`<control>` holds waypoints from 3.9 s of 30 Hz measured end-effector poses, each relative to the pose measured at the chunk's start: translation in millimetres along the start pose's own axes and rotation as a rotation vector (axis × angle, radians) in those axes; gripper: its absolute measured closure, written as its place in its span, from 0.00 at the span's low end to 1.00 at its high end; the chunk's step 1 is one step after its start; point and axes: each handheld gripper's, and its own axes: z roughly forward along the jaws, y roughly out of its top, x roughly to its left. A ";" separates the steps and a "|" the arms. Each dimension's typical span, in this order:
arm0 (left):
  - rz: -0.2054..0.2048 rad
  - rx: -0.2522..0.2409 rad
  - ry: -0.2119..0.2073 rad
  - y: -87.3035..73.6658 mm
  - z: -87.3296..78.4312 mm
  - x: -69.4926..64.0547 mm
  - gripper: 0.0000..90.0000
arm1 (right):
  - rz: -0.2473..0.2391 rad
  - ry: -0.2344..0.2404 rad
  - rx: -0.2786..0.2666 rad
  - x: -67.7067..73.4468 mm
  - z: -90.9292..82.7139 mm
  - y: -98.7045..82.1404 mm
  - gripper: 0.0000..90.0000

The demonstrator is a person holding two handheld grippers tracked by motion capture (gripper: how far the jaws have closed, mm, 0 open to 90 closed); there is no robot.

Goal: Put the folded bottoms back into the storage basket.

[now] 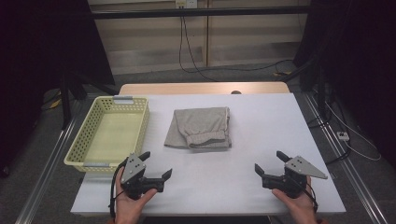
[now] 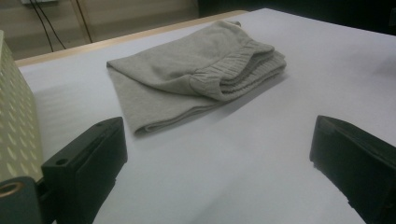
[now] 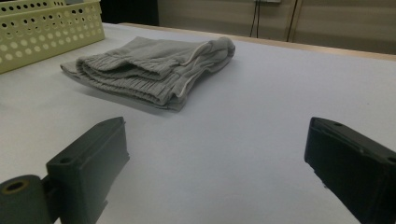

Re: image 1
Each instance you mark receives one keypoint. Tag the black metal stand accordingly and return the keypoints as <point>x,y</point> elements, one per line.
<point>65,99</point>
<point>320,90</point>

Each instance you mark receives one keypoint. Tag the wooden table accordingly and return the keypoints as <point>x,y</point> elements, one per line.
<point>202,88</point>

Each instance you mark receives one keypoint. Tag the white wall socket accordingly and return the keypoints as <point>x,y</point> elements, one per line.
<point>186,3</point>

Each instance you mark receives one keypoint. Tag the person's right hand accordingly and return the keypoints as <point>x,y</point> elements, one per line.
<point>300,208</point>

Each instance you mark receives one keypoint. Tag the yellow floor tape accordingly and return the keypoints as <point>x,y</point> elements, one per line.
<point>54,104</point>
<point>281,73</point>

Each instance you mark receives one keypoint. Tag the black curtain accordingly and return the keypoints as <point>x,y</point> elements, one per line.
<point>358,62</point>
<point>37,62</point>

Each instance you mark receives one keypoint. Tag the yellow plastic basket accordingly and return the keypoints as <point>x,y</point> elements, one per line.
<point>109,137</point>

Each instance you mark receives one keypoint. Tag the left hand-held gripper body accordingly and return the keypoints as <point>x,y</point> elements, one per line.
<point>134,174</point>

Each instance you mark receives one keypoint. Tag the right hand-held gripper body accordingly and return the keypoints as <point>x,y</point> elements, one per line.
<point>292,183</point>

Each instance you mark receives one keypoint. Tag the metal floor rail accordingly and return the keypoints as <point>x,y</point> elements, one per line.
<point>348,174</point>
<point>53,155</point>

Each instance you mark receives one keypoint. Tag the grey pants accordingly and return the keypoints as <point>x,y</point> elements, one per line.
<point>199,124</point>

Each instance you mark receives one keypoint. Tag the white power strip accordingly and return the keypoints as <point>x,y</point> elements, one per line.
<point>343,136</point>

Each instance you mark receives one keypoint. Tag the person's left hand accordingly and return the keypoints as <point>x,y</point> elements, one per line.
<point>129,210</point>

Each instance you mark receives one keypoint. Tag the black horizontal bar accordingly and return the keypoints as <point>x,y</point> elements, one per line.
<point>199,12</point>

